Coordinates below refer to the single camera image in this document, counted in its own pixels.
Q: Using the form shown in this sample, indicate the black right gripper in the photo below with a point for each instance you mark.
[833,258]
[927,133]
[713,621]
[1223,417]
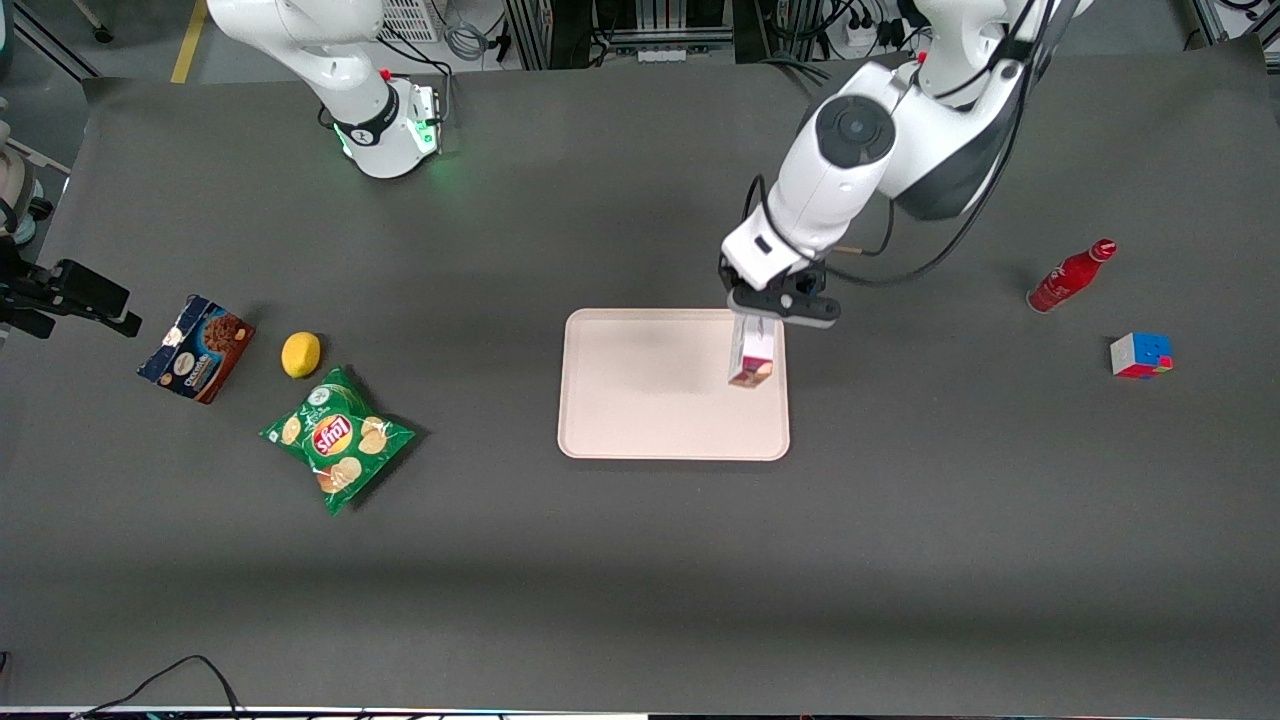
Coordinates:
[12,280]

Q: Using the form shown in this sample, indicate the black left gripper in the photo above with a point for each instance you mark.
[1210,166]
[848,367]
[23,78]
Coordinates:
[812,277]

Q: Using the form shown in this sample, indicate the red cookie box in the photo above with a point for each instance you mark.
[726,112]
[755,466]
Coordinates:
[755,355]

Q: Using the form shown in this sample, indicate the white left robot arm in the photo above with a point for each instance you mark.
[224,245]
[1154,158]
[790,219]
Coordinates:
[850,130]

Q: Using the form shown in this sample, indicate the blue chocolate cookie box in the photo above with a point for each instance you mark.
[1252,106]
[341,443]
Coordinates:
[198,350]

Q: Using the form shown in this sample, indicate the beige plastic tray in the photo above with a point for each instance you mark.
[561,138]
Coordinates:
[650,400]

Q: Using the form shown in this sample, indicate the white perforated box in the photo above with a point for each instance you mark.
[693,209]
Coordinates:
[410,20]

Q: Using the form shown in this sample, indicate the beige rounded object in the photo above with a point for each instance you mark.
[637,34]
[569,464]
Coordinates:
[20,180]

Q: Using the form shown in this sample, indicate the yellow lemon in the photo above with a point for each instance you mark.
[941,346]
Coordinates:
[301,355]

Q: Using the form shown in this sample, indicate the white power strip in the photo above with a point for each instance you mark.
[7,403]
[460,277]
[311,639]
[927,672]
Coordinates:
[862,38]

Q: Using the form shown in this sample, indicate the red bottle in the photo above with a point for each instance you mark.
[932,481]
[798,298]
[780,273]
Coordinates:
[1065,280]

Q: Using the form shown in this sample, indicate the metal leg with caster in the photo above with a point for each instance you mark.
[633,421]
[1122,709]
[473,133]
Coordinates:
[97,32]

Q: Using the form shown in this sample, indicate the green chips bag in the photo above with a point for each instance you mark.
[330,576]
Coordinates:
[338,440]

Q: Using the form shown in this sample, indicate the aluminium equipment rack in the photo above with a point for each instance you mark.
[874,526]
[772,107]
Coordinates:
[630,30]

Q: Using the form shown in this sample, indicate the colourful puzzle cube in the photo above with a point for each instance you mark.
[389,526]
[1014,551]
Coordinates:
[1140,355]

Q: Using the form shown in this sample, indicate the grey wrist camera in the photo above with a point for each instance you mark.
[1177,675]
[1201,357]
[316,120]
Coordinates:
[800,312]

